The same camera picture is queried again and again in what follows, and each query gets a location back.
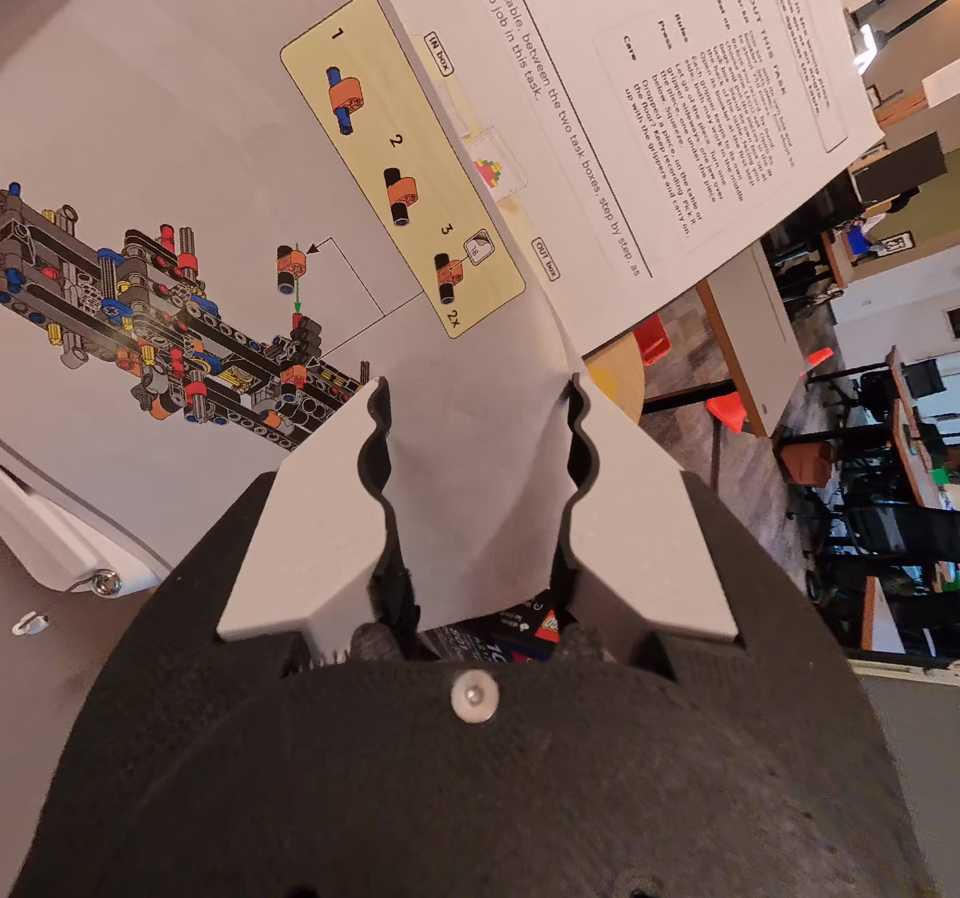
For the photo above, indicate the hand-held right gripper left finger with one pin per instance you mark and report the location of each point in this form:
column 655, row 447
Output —
column 315, row 523

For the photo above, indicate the white book stand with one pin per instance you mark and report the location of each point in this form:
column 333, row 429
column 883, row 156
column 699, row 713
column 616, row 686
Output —
column 60, row 530

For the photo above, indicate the printed white paper sheet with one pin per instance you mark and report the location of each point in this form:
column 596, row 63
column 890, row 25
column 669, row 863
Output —
column 600, row 87

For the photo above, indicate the black lego set box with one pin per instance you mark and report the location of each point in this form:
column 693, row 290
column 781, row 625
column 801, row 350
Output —
column 517, row 632

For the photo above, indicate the lego instruction booklet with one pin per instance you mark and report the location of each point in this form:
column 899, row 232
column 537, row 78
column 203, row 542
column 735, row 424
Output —
column 187, row 125

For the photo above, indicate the white table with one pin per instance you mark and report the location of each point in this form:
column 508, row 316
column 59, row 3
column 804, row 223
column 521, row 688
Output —
column 750, row 328

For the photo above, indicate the round wooden table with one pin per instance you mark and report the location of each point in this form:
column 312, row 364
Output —
column 622, row 384

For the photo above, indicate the orange cone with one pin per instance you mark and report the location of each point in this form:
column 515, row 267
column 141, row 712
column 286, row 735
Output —
column 817, row 359
column 727, row 412

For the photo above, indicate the red chair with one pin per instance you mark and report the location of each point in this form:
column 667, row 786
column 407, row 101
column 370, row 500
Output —
column 651, row 339

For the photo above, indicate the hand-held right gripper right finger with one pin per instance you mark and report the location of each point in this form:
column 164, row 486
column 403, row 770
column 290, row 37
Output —
column 645, row 538

